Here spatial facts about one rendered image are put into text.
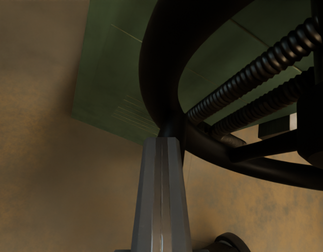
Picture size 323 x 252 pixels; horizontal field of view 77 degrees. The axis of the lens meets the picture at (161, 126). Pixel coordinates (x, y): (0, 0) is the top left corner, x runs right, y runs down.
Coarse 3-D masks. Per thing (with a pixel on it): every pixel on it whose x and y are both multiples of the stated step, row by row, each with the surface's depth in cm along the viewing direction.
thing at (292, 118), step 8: (272, 120) 47; (280, 120) 45; (288, 120) 43; (296, 120) 44; (264, 128) 48; (272, 128) 46; (280, 128) 44; (288, 128) 42; (296, 128) 43; (264, 136) 48; (272, 136) 47
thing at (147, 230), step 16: (144, 144) 10; (160, 144) 10; (144, 160) 9; (160, 160) 9; (144, 176) 8; (160, 176) 8; (144, 192) 7; (160, 192) 7; (144, 208) 7; (160, 208) 7; (144, 224) 6; (160, 224) 6; (144, 240) 6; (160, 240) 6
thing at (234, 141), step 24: (312, 24) 14; (288, 48) 16; (312, 48) 15; (240, 72) 20; (264, 72) 18; (312, 72) 18; (216, 96) 23; (240, 96) 22; (264, 96) 23; (288, 96) 20; (192, 120) 29; (240, 120) 26; (240, 144) 40
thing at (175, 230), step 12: (168, 144) 10; (168, 156) 9; (180, 156) 9; (168, 168) 8; (180, 168) 8; (168, 180) 8; (180, 180) 8; (168, 192) 7; (180, 192) 7; (168, 204) 7; (180, 204) 7; (168, 216) 7; (180, 216) 7; (168, 228) 6; (180, 228) 6; (168, 240) 6; (180, 240) 6
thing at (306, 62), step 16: (256, 0) 24; (272, 0) 24; (288, 0) 24; (304, 0) 23; (240, 16) 27; (256, 16) 26; (272, 16) 26; (288, 16) 25; (304, 16) 25; (256, 32) 28; (272, 32) 28; (288, 32) 27; (304, 64) 31
